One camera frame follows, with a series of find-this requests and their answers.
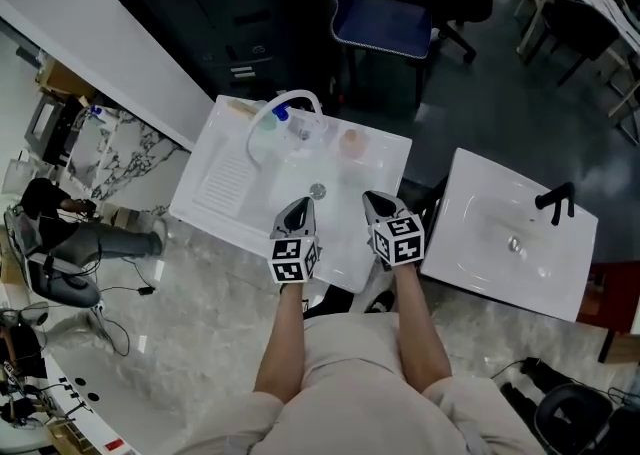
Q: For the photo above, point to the brown wooden cabinet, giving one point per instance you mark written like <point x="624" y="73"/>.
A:
<point x="615" y="313"/>

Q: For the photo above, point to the small black oven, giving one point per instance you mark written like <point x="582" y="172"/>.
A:
<point x="47" y="125"/>

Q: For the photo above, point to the blue chair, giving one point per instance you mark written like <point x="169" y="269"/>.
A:
<point x="385" y="23"/>

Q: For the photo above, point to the person's left forearm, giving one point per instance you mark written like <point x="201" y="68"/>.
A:
<point x="282" y="343"/>

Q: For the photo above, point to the clear glass cup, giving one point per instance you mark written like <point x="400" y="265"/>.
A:
<point x="302" y="130"/>

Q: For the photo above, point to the marble patterned slab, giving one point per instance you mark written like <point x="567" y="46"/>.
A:
<point x="125" y="153"/>

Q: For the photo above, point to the person's beige shirt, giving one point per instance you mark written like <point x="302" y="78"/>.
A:
<point x="360" y="393"/>

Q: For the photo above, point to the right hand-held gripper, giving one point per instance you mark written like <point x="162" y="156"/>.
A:
<point x="400" y="243"/>

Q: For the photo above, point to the dark grey chair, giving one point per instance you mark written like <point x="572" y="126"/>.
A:
<point x="582" y="28"/>

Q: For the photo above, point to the grey shell chair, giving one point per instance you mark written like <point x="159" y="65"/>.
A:
<point x="65" y="283"/>
<point x="575" y="418"/>

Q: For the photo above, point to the black faucet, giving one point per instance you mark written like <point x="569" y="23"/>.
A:
<point x="557" y="200"/>

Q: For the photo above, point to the person's black shoe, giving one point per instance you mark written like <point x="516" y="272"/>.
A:
<point x="381" y="303"/>
<point x="327" y="303"/>

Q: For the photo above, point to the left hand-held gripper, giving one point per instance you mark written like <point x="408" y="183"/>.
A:
<point x="295" y="260"/>

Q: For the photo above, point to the white curved faucet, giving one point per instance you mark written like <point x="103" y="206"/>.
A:
<point x="252" y="143"/>

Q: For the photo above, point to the white washbasin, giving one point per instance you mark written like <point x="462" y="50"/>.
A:
<point x="480" y="263"/>

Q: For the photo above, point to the cardboard box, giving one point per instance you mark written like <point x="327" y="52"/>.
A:
<point x="65" y="80"/>

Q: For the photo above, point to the white kitchen sink with drainboard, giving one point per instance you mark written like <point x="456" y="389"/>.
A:
<point x="345" y="243"/>

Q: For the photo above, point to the dark grey trash bin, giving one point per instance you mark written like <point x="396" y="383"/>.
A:
<point x="215" y="8"/>

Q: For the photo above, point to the person's right forearm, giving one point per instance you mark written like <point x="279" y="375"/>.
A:
<point x="420" y="333"/>

